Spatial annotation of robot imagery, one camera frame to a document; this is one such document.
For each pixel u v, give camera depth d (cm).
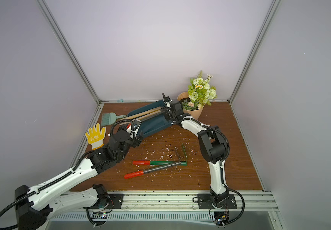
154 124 111
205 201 73
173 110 76
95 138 99
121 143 52
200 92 87
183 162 87
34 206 39
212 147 53
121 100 126
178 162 81
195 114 93
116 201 73
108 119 110
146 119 100
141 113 106
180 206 73
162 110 109
